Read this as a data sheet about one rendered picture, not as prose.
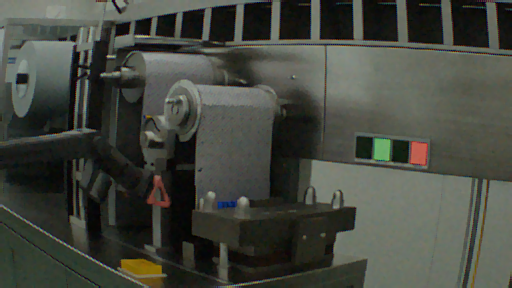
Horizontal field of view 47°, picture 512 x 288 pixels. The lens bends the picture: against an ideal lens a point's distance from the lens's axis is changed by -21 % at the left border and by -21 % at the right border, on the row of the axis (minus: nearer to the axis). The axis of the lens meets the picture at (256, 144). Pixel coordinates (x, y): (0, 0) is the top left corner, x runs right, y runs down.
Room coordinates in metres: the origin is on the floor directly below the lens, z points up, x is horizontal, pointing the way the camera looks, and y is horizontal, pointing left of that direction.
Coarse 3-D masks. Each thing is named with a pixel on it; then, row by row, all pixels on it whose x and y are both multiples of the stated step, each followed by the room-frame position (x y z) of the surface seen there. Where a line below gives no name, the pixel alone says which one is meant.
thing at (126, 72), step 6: (120, 66) 1.84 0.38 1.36; (126, 66) 1.86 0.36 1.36; (132, 66) 1.88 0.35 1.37; (120, 72) 1.84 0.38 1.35; (126, 72) 1.84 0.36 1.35; (132, 72) 1.86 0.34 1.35; (138, 72) 1.87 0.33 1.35; (120, 78) 1.84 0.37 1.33; (126, 78) 1.84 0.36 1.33; (132, 78) 1.85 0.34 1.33; (138, 78) 1.87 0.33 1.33; (114, 84) 1.86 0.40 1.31; (120, 84) 1.84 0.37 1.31; (126, 84) 1.85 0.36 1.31; (132, 84) 1.87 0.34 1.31
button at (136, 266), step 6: (126, 264) 1.41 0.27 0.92; (132, 264) 1.40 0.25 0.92; (138, 264) 1.41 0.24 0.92; (144, 264) 1.42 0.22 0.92; (150, 264) 1.43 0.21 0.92; (156, 264) 1.43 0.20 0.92; (126, 270) 1.41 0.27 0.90; (132, 270) 1.40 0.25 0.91; (138, 270) 1.38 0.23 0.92; (144, 270) 1.40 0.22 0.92; (150, 270) 1.41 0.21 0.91; (156, 270) 1.42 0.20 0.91
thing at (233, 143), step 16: (208, 112) 1.68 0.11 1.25; (224, 112) 1.72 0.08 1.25; (240, 112) 1.75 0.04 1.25; (256, 112) 1.79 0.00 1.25; (272, 112) 1.82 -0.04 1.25; (208, 128) 1.68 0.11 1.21; (224, 128) 1.72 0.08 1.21; (240, 128) 1.75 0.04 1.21; (256, 128) 1.79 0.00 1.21; (208, 144) 1.69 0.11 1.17; (224, 144) 1.72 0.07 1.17; (240, 144) 1.76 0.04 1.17; (256, 144) 1.79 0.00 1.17; (208, 160) 1.69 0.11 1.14; (224, 160) 1.72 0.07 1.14; (240, 160) 1.76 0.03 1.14; (256, 160) 1.79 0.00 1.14; (208, 176) 1.69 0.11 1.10; (224, 176) 1.72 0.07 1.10; (240, 176) 1.76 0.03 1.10; (256, 176) 1.80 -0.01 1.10
